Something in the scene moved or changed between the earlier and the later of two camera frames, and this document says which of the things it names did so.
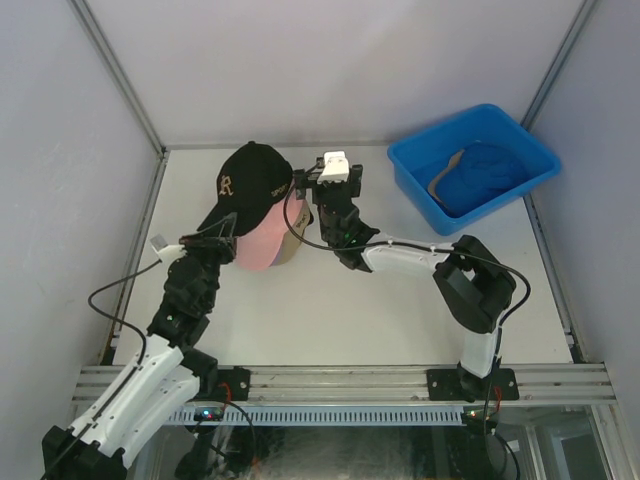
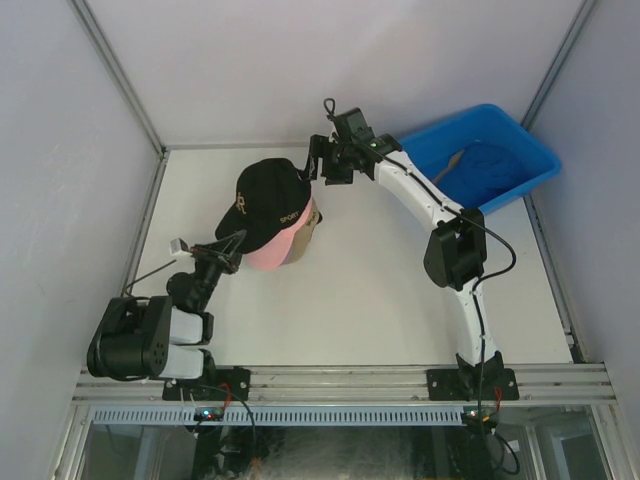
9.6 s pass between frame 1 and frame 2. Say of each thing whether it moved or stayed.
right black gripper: moved
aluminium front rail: stayed
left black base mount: stayed
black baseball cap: moved
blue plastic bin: stayed
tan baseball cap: moved
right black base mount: stayed
